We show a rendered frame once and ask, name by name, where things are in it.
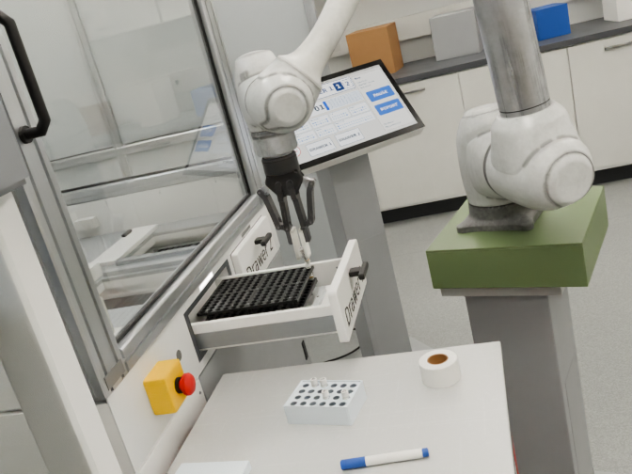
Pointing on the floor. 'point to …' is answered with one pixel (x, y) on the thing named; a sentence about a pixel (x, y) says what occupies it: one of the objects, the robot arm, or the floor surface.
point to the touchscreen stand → (375, 239)
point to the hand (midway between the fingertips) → (300, 243)
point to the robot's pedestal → (536, 373)
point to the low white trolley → (388, 376)
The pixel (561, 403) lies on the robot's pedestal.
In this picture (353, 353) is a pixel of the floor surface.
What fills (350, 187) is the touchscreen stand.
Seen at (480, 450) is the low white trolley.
